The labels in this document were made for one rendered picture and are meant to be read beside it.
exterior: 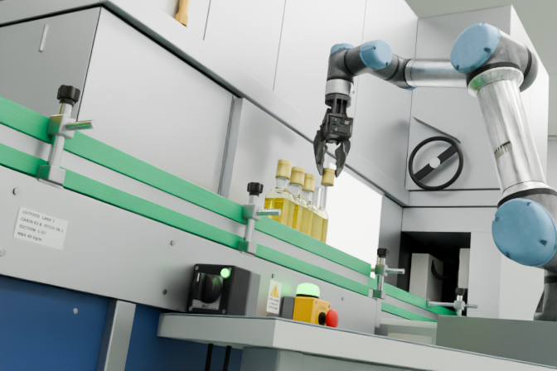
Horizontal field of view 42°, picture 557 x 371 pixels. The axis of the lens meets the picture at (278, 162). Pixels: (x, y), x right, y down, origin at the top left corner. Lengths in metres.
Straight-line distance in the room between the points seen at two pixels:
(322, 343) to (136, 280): 0.30
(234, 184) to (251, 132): 0.15
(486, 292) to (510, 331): 1.23
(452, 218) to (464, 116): 0.40
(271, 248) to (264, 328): 0.51
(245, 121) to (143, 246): 0.78
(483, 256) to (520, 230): 1.25
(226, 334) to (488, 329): 0.61
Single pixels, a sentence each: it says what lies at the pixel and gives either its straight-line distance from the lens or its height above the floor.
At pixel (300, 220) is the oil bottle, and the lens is 1.70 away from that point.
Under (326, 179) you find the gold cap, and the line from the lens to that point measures 1.89.
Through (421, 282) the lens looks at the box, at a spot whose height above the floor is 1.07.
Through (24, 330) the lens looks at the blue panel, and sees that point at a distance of 0.97.
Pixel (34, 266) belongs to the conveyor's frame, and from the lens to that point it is 0.94.
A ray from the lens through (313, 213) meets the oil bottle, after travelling 1.76.
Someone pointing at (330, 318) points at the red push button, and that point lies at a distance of 1.37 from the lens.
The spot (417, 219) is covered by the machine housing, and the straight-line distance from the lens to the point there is 2.74.
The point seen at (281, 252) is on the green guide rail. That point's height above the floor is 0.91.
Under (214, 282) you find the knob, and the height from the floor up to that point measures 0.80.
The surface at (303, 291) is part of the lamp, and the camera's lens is 1.39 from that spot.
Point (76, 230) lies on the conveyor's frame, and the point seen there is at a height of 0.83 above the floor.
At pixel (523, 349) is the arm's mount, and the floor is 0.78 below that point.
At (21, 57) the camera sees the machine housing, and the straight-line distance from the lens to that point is 1.61.
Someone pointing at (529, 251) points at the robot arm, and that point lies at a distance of 1.39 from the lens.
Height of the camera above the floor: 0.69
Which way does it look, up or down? 16 degrees up
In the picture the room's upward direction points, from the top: 7 degrees clockwise
